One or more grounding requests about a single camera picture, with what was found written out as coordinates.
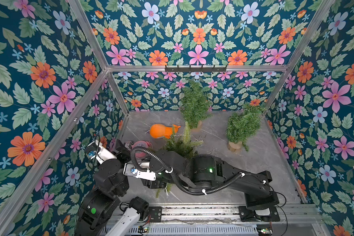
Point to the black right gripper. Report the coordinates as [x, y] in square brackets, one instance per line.
[155, 183]

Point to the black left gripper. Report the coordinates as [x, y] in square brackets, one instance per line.
[124, 147]

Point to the light green fern christmas tree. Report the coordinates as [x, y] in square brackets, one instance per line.
[183, 146]

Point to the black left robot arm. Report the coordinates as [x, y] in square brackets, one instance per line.
[111, 184]

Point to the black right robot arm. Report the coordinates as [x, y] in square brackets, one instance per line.
[205, 174]

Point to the dark green tree back centre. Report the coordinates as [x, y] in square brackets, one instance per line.
[195, 105]

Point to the dark green tree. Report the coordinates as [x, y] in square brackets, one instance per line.
[195, 105]
[244, 125]

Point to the dark green tree back right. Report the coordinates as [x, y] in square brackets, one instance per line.
[244, 125]

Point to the pink alarm clock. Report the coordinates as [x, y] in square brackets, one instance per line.
[146, 144]

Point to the orange plush toy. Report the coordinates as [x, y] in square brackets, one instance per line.
[158, 131]

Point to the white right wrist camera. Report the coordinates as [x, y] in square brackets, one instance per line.
[131, 171]

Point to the black hook rail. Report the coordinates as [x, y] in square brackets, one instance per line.
[196, 68]

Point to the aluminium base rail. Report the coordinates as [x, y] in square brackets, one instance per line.
[219, 220]

